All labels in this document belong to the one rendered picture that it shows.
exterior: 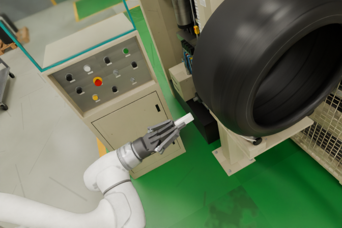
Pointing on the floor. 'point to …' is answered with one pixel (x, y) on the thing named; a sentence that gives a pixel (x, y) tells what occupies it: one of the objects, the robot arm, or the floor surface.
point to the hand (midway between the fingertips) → (183, 120)
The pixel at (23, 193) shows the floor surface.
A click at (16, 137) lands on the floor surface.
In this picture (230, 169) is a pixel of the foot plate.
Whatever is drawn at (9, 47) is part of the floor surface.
